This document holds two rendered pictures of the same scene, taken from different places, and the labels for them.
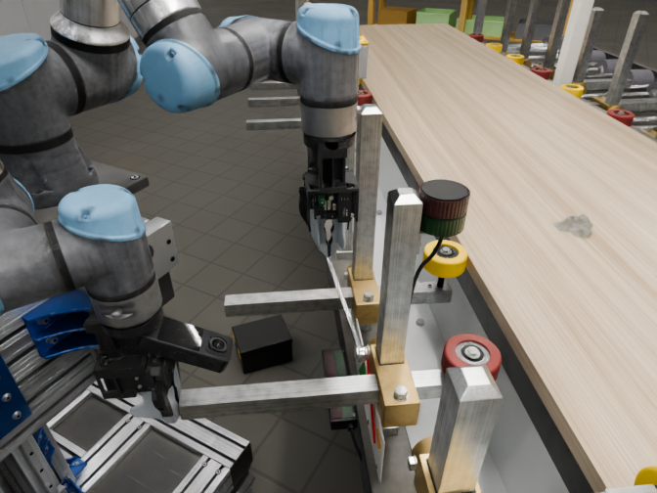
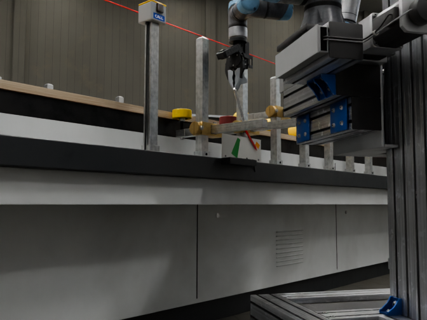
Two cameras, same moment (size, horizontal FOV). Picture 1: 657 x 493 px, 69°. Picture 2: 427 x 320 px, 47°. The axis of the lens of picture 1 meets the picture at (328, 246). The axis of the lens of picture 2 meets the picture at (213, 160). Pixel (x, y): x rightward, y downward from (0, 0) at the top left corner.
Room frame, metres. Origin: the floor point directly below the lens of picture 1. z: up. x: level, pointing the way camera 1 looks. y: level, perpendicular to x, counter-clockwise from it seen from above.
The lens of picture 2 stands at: (2.00, 1.34, 0.53)
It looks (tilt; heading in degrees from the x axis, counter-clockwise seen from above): 5 degrees up; 227
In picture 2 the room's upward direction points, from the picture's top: straight up
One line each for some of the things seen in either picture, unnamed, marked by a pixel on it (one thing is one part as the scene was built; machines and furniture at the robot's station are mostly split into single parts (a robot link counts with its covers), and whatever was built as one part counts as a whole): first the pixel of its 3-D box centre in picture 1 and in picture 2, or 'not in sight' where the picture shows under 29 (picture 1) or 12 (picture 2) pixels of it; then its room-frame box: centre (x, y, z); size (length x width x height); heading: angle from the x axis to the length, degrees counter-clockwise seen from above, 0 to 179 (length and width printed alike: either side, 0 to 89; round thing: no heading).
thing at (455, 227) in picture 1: (440, 216); not in sight; (0.51, -0.14, 1.11); 0.06 x 0.06 x 0.02
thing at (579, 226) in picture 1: (578, 221); not in sight; (0.82, -0.50, 0.91); 0.09 x 0.07 x 0.02; 124
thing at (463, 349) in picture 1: (466, 377); (228, 129); (0.48, -0.20, 0.85); 0.08 x 0.08 x 0.11
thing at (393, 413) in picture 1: (393, 378); (244, 127); (0.49, -0.10, 0.85); 0.14 x 0.06 x 0.05; 6
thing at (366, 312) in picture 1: (363, 291); (206, 129); (0.73, -0.07, 0.81); 0.14 x 0.06 x 0.05; 6
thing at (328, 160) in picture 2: not in sight; (328, 133); (-0.24, -0.17, 0.90); 0.04 x 0.04 x 0.48; 6
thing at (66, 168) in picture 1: (41, 160); (323, 23); (0.73, 0.47, 1.09); 0.15 x 0.15 x 0.10
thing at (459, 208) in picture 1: (443, 199); not in sight; (0.51, -0.14, 1.13); 0.06 x 0.06 x 0.02
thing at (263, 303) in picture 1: (339, 299); (218, 129); (0.71, -0.02, 0.81); 0.44 x 0.03 x 0.04; 96
